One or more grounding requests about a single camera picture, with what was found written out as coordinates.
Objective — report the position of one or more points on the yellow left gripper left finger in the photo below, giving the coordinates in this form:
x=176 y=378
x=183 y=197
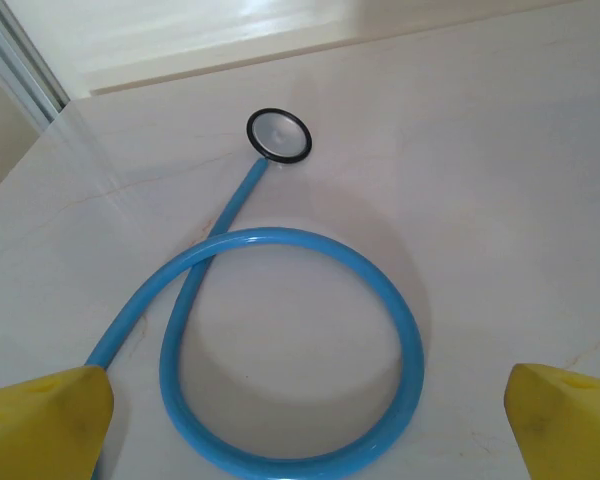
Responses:
x=40 y=430

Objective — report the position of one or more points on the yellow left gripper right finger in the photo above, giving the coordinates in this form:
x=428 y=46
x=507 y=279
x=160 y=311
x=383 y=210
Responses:
x=565 y=430

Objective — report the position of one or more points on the blue stethoscope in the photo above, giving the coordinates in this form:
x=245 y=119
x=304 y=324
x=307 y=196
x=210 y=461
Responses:
x=414 y=350

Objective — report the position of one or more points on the aluminium frame post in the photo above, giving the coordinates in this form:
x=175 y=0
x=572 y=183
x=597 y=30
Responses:
x=10 y=45

